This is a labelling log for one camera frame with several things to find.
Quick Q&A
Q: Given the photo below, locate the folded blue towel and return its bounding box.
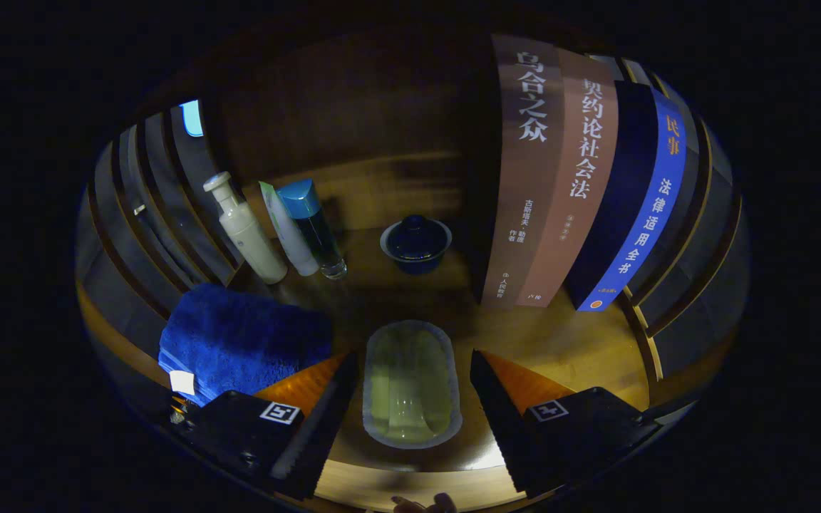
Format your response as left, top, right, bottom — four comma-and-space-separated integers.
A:
158, 283, 333, 408

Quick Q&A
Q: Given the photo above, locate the dark brown book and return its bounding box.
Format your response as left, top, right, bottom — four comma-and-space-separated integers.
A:
480, 33, 566, 309

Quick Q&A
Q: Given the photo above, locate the wooden countertop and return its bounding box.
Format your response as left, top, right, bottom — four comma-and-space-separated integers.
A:
79, 228, 654, 510

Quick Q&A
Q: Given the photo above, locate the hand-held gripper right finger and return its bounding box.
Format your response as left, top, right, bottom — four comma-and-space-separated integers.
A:
469, 349, 664, 497

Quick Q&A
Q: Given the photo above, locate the light brown book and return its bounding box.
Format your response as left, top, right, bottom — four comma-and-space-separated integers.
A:
516, 47, 619, 309

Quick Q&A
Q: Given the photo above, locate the blue book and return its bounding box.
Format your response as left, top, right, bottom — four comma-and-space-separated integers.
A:
566, 80, 688, 312

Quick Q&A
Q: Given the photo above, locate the blue capped bottle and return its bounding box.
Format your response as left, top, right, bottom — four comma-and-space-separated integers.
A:
277, 179, 348, 280

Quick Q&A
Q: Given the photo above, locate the dark blue lidded teacup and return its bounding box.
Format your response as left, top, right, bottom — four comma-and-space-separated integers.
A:
380, 214, 453, 276

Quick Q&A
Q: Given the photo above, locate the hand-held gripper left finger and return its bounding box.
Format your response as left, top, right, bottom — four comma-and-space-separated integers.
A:
170, 353, 360, 502

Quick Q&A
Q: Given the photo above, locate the white and green tube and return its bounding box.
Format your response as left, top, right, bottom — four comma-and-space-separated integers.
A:
259, 181, 320, 277

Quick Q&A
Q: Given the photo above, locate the white pump bottle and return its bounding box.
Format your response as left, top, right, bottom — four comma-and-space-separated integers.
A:
202, 171, 289, 285

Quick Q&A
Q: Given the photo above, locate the wooden cabinet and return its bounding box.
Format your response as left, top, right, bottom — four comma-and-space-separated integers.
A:
76, 21, 751, 513

